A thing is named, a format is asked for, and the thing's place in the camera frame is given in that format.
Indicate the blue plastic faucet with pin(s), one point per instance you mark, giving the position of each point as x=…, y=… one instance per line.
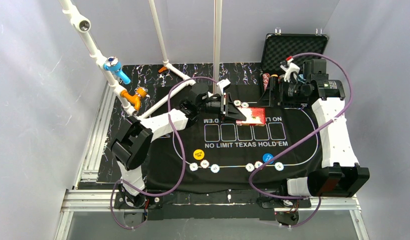
x=113, y=65

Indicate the black poker table mat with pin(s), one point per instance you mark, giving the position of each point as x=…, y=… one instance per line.
x=228, y=145

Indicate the red poker chip stack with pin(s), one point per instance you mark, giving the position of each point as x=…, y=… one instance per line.
x=265, y=81

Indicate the orange plastic faucet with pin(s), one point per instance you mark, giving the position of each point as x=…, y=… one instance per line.
x=136, y=98

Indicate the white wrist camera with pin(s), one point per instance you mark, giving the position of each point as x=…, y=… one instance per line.
x=222, y=85
x=291, y=70

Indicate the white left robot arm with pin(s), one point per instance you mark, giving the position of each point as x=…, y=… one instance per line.
x=131, y=145

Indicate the light blue chip row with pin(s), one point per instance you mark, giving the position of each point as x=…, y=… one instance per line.
x=279, y=166
x=215, y=168

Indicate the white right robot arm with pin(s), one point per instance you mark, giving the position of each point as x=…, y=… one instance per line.
x=340, y=174

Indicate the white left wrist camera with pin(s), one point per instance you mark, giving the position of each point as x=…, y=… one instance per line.
x=222, y=85

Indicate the aluminium frame rail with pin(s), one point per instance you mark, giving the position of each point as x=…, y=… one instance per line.
x=97, y=200

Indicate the yellow big blind button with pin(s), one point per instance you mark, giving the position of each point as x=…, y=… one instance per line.
x=198, y=154

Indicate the black poker chip case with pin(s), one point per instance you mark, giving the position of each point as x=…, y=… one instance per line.
x=278, y=47

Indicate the blue small blind button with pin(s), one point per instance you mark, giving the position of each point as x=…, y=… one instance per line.
x=268, y=158

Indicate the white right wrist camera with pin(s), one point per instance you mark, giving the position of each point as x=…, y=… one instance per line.
x=291, y=70

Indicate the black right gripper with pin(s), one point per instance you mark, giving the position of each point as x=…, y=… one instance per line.
x=274, y=91

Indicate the playing card deck box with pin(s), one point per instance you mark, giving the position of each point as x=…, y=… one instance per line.
x=255, y=116

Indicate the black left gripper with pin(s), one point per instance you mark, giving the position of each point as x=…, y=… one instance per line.
x=223, y=106

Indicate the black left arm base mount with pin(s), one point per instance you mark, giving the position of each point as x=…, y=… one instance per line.
x=140, y=201

